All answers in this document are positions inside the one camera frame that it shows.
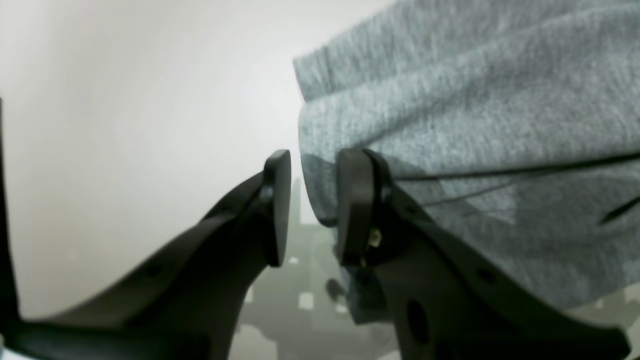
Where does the grey T-shirt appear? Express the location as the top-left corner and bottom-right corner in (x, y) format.
(293, 0), (640, 310)

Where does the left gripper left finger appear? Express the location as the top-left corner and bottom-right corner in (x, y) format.
(1, 149), (291, 360)

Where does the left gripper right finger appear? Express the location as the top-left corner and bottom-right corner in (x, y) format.
(334, 148), (631, 360)

